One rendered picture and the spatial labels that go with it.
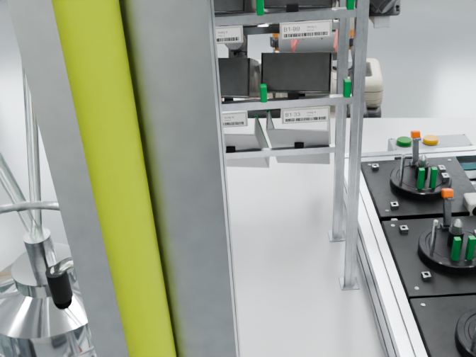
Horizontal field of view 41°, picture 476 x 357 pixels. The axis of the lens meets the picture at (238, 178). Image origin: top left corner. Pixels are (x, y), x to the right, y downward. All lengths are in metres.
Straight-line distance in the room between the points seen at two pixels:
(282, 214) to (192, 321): 1.43
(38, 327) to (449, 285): 0.87
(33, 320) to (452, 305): 0.84
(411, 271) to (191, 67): 1.17
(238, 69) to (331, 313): 0.54
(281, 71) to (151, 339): 1.04
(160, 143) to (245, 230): 1.42
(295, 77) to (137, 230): 1.05
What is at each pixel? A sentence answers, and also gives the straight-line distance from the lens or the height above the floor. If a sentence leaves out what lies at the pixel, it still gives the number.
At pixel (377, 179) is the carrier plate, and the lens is 1.57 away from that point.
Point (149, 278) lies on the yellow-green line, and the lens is 0.17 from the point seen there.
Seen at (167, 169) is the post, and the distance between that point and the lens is 0.17.
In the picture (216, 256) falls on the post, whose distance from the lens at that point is 0.19.
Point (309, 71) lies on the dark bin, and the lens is 1.20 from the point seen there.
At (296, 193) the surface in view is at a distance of 1.70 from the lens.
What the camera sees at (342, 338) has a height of 0.86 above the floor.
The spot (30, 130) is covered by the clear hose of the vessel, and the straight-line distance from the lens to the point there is 0.54.
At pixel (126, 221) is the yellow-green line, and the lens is 0.16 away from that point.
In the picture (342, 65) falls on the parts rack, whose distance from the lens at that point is 1.33.
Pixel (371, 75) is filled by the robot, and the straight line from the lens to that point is 2.53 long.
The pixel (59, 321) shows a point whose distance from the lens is 0.59.
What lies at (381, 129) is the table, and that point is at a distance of 2.03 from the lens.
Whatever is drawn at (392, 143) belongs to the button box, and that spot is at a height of 0.96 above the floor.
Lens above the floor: 1.81
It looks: 32 degrees down
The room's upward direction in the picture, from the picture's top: 4 degrees counter-clockwise
